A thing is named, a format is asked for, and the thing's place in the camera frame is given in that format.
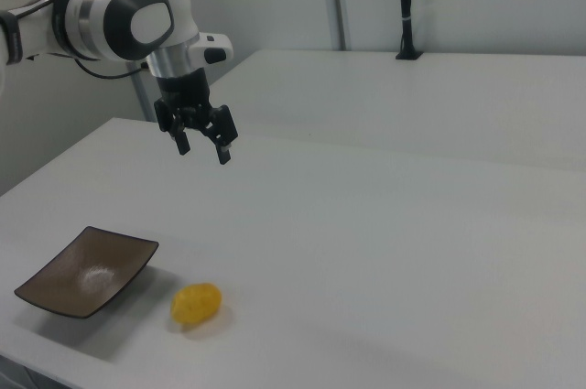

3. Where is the black pole with base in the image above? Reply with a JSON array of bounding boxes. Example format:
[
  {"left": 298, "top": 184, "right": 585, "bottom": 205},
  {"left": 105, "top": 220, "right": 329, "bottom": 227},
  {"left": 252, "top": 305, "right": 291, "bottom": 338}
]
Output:
[{"left": 395, "top": 0, "right": 424, "bottom": 62}]

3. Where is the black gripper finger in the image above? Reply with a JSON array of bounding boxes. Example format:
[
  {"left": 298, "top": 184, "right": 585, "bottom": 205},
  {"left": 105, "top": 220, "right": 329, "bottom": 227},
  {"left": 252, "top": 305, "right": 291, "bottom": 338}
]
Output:
[
  {"left": 168, "top": 113, "right": 192, "bottom": 156},
  {"left": 202, "top": 104, "right": 240, "bottom": 167}
]

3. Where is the grey metal partition post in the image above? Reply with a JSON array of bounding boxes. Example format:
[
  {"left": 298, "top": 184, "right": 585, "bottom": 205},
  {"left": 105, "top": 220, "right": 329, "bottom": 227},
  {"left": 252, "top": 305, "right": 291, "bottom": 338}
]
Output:
[
  {"left": 131, "top": 69, "right": 157, "bottom": 124},
  {"left": 328, "top": 0, "right": 352, "bottom": 51}
]

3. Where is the yellow potato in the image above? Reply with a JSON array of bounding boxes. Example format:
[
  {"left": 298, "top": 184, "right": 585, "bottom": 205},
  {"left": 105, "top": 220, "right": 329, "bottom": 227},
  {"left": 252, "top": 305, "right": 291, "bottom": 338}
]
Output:
[{"left": 170, "top": 283, "right": 223, "bottom": 324}]

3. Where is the brown square ceramic plate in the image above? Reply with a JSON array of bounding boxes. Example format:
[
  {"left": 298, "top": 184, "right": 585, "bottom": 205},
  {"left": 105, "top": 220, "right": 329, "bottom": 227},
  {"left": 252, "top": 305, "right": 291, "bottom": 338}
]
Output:
[{"left": 13, "top": 225, "right": 160, "bottom": 319}]

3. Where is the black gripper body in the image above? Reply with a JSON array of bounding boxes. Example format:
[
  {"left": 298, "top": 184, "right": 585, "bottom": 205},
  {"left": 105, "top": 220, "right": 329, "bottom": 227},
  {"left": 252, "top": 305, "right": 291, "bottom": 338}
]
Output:
[{"left": 153, "top": 68, "right": 217, "bottom": 133}]

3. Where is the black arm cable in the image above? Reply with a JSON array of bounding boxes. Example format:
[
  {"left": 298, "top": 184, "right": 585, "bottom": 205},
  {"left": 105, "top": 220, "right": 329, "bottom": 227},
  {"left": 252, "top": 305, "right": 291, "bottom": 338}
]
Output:
[{"left": 72, "top": 55, "right": 151, "bottom": 80}]

